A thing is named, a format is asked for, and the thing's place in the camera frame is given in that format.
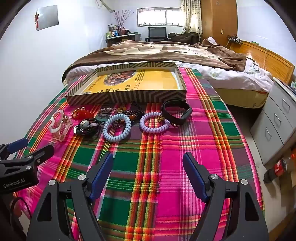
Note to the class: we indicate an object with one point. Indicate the brown blanket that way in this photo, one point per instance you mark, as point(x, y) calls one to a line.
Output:
point(115, 51)

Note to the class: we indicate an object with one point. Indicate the grey desk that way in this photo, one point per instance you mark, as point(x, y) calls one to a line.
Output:
point(129, 37)

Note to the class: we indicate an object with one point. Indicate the grey drawer cabinet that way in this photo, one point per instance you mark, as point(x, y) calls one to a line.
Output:
point(272, 120)

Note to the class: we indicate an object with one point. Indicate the plaid cloth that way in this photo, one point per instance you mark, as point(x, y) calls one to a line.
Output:
point(129, 162)

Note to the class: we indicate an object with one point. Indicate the dark clothes pile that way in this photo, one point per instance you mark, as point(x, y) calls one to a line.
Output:
point(182, 37)

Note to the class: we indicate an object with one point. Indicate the bunch of dry branches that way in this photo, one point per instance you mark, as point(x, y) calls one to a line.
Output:
point(121, 19)

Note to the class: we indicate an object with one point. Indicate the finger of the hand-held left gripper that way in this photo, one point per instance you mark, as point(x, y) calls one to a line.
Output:
point(16, 143)
point(42, 153)

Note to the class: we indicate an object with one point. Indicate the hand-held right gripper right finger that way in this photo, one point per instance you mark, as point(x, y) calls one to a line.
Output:
point(194, 176)

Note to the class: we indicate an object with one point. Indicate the wooden wardrobe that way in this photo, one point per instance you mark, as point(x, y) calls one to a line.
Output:
point(219, 20)

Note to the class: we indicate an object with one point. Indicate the wooden headboard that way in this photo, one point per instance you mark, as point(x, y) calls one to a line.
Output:
point(266, 58)

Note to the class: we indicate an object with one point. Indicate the striped cardboard box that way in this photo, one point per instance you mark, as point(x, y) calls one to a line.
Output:
point(115, 96)

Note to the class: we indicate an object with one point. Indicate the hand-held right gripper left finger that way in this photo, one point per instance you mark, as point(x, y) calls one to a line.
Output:
point(103, 176)

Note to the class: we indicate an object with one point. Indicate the yellow mattress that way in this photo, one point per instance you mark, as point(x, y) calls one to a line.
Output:
point(242, 97)

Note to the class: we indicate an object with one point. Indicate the cluster of bottles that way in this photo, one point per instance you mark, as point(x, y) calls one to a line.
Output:
point(114, 32)

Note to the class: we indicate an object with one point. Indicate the red wall ornament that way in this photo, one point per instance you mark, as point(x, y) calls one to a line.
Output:
point(36, 22)

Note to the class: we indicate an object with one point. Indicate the white floral quilt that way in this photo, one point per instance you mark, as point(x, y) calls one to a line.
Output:
point(231, 76)

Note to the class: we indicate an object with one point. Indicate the clear plastic hair clip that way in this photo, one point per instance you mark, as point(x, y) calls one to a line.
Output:
point(54, 126)

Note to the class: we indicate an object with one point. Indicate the cola bottle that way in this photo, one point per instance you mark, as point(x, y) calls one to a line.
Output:
point(277, 168)

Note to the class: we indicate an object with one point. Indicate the window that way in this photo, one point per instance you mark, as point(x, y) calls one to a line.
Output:
point(157, 17)

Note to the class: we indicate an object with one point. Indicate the power strip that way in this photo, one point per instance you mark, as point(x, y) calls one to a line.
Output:
point(235, 39)

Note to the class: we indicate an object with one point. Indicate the silver wall poster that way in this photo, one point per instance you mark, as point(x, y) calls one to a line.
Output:
point(47, 17)

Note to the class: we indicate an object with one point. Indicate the patterned curtain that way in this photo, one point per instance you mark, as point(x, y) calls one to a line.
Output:
point(190, 16)

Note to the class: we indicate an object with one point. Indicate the black wristband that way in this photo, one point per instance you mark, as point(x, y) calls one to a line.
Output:
point(175, 120)

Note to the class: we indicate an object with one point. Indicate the black office chair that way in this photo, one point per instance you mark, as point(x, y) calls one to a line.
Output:
point(157, 32)

